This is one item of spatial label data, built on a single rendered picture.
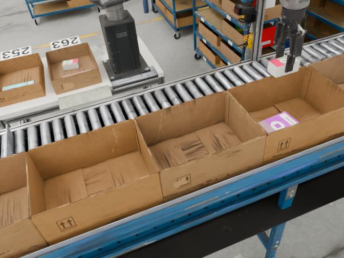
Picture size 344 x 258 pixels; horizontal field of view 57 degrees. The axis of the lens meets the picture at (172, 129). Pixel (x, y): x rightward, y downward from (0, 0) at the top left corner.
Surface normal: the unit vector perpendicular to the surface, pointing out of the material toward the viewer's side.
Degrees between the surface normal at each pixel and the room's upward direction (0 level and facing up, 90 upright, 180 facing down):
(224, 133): 0
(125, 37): 90
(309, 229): 0
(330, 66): 90
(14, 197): 2
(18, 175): 89
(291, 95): 89
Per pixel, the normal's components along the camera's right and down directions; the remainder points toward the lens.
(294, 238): -0.08, -0.74
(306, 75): -0.92, 0.31
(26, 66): 0.32, 0.60
